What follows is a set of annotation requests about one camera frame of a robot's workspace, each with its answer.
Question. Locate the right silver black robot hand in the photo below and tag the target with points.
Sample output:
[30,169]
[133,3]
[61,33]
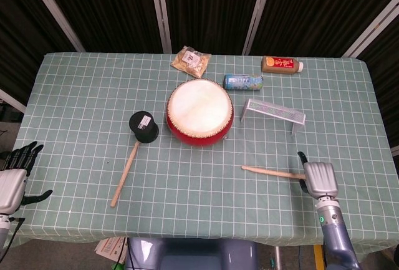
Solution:
[321,178]

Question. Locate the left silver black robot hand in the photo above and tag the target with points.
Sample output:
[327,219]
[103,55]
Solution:
[11,189]

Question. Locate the wooden drumstick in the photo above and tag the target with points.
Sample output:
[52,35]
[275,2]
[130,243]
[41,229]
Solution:
[274,172]
[124,176]

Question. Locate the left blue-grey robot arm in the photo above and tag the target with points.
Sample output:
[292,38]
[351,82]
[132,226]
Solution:
[3,229]

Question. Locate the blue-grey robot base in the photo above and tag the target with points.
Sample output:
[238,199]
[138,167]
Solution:
[193,254]

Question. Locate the green grid cutting mat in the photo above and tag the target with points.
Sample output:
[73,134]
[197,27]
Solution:
[187,189]

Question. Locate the red drum with white skin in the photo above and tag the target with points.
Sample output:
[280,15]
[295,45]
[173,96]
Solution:
[199,108]

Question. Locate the white mesh shelf rack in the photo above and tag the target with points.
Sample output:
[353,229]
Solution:
[274,111]

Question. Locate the white table leg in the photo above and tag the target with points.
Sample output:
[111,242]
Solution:
[278,259]

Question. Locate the printed paper booklet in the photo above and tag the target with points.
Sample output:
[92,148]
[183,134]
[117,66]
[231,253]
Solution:
[109,249]

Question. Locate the brown bottle with orange label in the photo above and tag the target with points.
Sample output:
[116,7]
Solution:
[280,64]

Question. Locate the blue-green drink can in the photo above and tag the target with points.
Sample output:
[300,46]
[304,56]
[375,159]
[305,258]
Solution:
[243,82]

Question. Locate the black mesh pen holder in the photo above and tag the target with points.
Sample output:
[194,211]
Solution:
[143,123]

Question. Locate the dark pleated screen panel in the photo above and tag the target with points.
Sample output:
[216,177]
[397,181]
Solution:
[22,33]
[318,8]
[212,8]
[106,8]

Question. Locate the clear bag of snacks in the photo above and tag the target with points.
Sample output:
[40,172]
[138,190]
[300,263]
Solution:
[190,61]

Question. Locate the white screen frame post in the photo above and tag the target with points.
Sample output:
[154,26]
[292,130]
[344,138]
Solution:
[56,14]
[257,14]
[12,100]
[371,26]
[160,11]

